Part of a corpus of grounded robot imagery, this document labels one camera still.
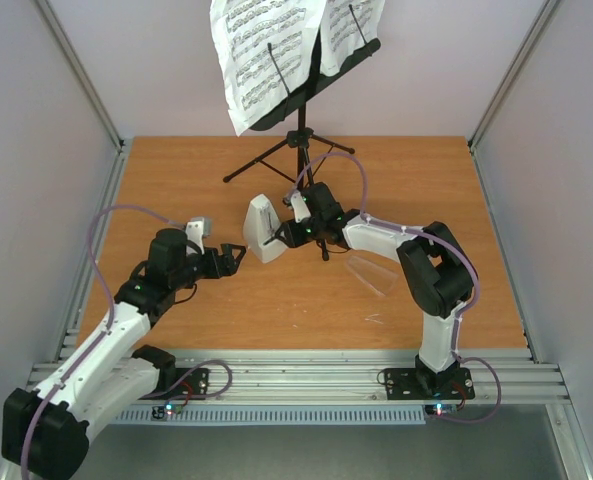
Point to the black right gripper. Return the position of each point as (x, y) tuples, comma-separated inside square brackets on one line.
[(290, 233)]

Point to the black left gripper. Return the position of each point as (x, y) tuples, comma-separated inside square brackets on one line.
[(229, 268)]

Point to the white grey metronome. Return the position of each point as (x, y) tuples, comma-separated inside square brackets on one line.
[(261, 222)]

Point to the clear plastic metronome cover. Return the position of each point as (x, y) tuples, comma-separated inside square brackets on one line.
[(376, 278)]

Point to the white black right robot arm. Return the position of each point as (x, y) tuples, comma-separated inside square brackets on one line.
[(440, 277)]

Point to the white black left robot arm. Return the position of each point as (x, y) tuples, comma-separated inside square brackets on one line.
[(47, 431)]

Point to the left white sheet music page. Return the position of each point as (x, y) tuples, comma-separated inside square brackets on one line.
[(264, 50)]

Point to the white sheet music page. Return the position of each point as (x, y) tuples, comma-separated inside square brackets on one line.
[(347, 26), (264, 50)]

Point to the right white sheet music page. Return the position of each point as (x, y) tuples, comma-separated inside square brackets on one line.
[(347, 26)]

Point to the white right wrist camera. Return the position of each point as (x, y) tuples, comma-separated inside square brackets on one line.
[(297, 203)]

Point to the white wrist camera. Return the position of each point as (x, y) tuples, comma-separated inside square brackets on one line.
[(297, 203), (197, 230)]

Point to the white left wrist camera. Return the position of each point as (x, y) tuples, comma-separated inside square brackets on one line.
[(197, 230)]

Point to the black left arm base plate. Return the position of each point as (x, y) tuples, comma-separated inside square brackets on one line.
[(196, 383)]

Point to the left aluminium corner post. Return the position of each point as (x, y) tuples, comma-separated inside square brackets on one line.
[(58, 32)]

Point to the aluminium corner post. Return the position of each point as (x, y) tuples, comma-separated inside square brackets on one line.
[(58, 32), (527, 46)]

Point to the grey slotted cable duct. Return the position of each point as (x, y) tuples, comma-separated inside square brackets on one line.
[(223, 416)]

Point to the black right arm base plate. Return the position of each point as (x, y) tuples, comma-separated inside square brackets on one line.
[(402, 384)]

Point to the aluminium front frame rails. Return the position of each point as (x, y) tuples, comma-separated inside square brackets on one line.
[(350, 377)]

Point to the right aluminium corner post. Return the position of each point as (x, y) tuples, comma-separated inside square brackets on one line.
[(527, 46)]

